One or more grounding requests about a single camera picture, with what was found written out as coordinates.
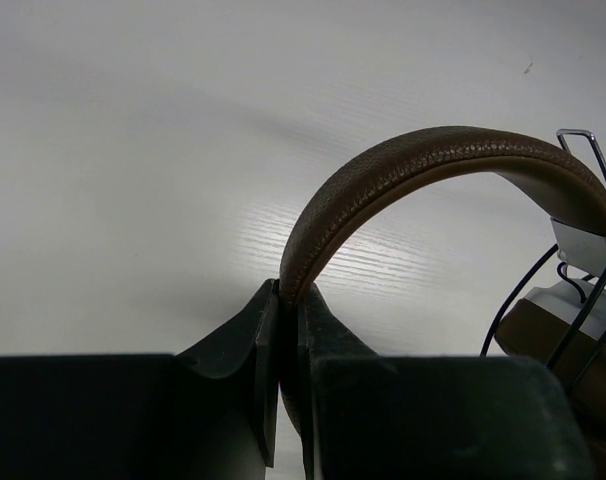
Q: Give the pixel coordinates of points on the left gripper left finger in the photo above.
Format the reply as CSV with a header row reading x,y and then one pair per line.
x,y
206,413

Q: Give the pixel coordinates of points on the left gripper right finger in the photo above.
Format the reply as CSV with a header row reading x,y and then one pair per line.
x,y
369,416

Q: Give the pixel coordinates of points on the brown silver headphones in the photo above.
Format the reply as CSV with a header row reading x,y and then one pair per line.
x,y
564,326

